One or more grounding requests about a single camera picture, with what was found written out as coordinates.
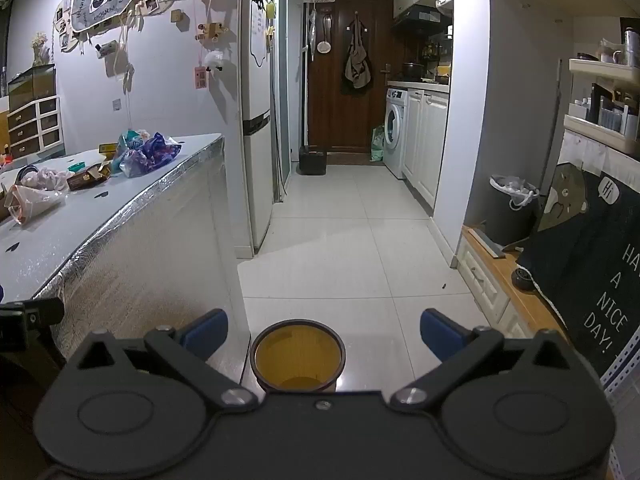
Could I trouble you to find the white kitchen cabinets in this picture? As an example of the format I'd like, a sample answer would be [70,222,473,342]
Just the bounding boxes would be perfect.
[402,87,451,211]

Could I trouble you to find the black floor bin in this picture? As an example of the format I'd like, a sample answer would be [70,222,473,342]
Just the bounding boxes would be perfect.
[298,145,328,176]

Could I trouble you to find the brown trash bin yellow inside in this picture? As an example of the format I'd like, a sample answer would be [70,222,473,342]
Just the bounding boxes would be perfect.
[249,318,347,393]

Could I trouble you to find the crumpled white plastic wrap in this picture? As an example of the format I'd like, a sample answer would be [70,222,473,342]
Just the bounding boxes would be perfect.
[22,167,73,193]

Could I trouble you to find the blue purple snack bag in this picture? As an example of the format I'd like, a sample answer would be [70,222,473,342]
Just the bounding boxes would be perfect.
[120,132,182,178]

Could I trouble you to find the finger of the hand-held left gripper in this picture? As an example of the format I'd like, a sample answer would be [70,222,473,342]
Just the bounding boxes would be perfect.
[0,298,65,353]

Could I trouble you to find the white washing machine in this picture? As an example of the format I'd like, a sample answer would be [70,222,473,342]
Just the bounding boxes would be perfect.
[384,87,410,178]

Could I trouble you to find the grey bin with plastic liner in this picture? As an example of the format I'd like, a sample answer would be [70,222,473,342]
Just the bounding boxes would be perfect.
[489,174,541,246]

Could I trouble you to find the white drawer unit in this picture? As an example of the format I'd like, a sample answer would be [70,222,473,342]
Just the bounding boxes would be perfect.
[6,96,63,161]

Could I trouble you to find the dark brown door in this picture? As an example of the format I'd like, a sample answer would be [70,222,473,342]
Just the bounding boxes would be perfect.
[307,0,401,153]

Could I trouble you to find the white pole rack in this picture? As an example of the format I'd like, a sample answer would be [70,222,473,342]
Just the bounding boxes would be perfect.
[299,0,346,148]

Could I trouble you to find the brown snack wrapper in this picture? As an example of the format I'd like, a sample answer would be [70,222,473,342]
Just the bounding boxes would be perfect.
[67,162,112,192]

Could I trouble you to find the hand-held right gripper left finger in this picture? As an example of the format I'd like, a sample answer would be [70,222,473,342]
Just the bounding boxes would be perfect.
[65,308,260,408]

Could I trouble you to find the low wooden cabinet white drawers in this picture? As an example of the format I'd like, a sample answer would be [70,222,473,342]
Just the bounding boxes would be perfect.
[457,225,566,341]

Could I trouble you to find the black range hood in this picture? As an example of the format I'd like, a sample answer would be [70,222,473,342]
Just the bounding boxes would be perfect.
[392,5,443,36]

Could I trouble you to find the dried flower bunch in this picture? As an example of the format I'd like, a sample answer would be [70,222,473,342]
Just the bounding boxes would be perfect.
[31,32,51,66]

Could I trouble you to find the group of toiletry bottles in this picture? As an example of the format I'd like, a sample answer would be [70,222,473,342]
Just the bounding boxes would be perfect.
[570,27,640,135]

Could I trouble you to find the white storage shelf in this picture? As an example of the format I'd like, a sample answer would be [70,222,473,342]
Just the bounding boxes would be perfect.
[564,57,640,153]

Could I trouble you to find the silver foil covered wall panel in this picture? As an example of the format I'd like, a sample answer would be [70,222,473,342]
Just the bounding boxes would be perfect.
[0,133,252,401]

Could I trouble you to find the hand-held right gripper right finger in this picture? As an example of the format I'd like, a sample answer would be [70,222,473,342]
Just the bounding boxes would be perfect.
[389,308,596,408]

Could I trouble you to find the black printed cloth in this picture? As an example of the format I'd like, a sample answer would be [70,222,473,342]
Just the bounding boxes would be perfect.
[515,162,640,376]

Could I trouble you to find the white refrigerator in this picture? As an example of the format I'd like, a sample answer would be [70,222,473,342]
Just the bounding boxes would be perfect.
[239,0,281,256]

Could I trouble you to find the glass tank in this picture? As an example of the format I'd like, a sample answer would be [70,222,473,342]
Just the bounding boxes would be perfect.
[7,62,57,106]

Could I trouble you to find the hanging brown bag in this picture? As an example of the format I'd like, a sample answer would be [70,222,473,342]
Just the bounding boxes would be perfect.
[342,17,372,96]

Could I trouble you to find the clear plastic bag orange print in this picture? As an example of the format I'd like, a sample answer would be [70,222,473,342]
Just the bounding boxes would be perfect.
[4,183,66,226]

